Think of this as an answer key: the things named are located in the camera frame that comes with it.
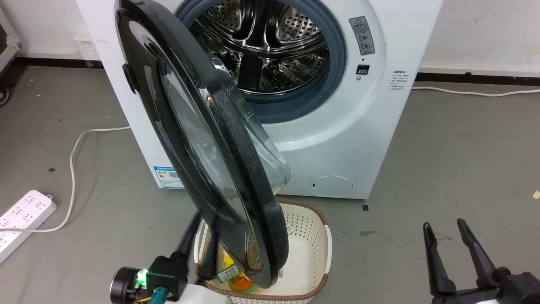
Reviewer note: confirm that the white power strip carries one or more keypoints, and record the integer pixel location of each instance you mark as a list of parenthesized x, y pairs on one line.
[(23, 215)]

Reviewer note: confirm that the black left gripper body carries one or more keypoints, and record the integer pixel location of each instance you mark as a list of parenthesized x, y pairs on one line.
[(166, 274)]

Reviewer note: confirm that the black round glass washer door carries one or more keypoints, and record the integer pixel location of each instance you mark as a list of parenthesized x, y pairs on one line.
[(236, 177)]

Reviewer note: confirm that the white perforated basket brown rim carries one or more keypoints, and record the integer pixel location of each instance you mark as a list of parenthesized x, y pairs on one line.
[(310, 236)]

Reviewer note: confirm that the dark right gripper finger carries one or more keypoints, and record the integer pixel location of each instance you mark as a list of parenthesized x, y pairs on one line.
[(476, 253), (436, 261)]

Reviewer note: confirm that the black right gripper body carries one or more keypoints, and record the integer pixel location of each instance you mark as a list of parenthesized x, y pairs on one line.
[(521, 289)]

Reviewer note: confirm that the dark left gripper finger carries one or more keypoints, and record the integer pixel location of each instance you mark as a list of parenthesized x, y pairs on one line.
[(187, 240), (210, 253)]

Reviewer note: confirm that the grey warning label sticker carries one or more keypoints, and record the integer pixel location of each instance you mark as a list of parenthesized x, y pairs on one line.
[(362, 36)]

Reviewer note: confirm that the white front-load washing machine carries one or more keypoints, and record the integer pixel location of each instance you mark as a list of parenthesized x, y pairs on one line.
[(358, 126)]

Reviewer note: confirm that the yellow printed package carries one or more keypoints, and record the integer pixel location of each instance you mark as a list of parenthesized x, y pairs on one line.
[(236, 280)]

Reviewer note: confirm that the white wall outlet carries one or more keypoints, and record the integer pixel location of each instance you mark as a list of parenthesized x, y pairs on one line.
[(86, 48)]

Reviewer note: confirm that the blue energy label sticker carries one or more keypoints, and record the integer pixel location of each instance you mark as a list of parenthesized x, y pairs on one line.
[(168, 177)]

